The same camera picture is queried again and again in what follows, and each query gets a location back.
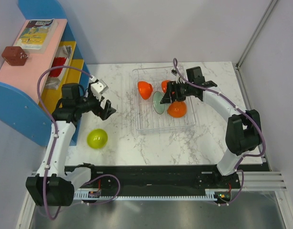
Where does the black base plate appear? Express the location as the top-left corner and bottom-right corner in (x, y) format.
(70, 164), (242, 198)

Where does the white bowl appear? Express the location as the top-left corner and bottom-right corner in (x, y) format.
(167, 102), (187, 118)

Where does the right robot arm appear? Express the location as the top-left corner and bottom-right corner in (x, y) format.
(158, 66), (263, 188)

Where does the blue pink yellow shelf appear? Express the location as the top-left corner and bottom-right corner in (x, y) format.
(0, 0), (89, 146)

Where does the brown perforated box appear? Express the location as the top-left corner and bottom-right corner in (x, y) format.
(1, 46), (28, 66)

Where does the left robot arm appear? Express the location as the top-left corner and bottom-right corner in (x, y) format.
(26, 80), (116, 207)

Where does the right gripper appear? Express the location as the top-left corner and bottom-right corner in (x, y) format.
(160, 81), (193, 104)

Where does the lime green bowl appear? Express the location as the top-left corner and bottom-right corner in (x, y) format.
(87, 129), (108, 149)

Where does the orange bowl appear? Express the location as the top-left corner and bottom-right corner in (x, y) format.
(161, 80), (170, 93)
(137, 81), (153, 100)

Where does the white slotted cable duct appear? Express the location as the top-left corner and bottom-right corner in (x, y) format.
(74, 189), (217, 201)

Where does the purple cable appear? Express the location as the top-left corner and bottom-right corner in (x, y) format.
(172, 57), (267, 207)
(36, 65), (121, 220)

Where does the red white brush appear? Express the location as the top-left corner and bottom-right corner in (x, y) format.
(45, 45), (72, 90)

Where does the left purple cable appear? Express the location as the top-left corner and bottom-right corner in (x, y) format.
(36, 65), (121, 220)

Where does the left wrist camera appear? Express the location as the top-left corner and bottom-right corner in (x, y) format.
(90, 80), (108, 100)

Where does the illustrated book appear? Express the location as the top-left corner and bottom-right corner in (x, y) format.
(14, 19), (58, 54)

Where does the clear wire dish rack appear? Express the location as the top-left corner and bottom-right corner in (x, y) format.
(132, 66), (196, 134)

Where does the aluminium corner post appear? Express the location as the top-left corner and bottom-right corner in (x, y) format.
(235, 0), (279, 70)

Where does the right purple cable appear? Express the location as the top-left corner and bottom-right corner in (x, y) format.
(172, 57), (267, 207)

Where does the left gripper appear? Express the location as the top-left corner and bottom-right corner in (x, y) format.
(75, 83), (115, 120)

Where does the pale green bowl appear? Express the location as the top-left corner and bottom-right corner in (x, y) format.
(152, 91), (168, 115)

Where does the aluminium frame rail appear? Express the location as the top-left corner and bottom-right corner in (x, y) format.
(20, 147), (287, 229)

